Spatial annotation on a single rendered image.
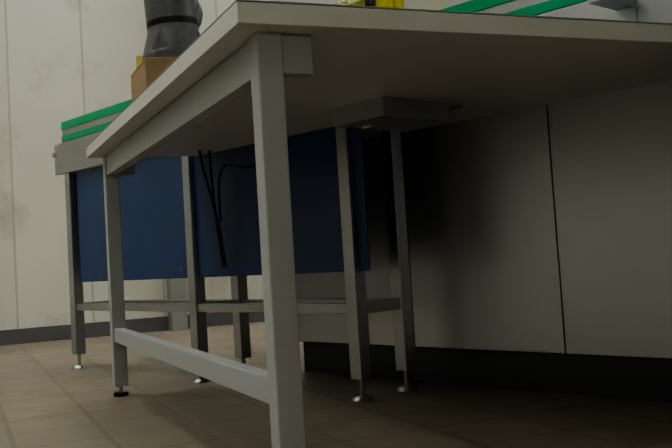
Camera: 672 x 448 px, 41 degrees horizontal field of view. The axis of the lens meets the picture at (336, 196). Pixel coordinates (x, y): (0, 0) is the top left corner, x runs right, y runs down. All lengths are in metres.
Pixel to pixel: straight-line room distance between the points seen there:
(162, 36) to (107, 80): 3.30
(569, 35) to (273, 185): 0.58
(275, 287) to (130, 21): 4.24
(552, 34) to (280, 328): 0.66
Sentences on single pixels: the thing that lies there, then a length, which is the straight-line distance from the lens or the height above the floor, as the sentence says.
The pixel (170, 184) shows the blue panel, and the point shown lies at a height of 0.64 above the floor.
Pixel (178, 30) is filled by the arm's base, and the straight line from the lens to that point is 2.07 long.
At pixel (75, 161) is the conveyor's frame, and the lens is 3.59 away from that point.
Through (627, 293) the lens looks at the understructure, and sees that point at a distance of 2.19.
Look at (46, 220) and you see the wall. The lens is 5.22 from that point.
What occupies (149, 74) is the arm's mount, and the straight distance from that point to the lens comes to 2.01.
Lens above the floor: 0.38
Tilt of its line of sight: 4 degrees up
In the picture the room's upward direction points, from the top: 4 degrees counter-clockwise
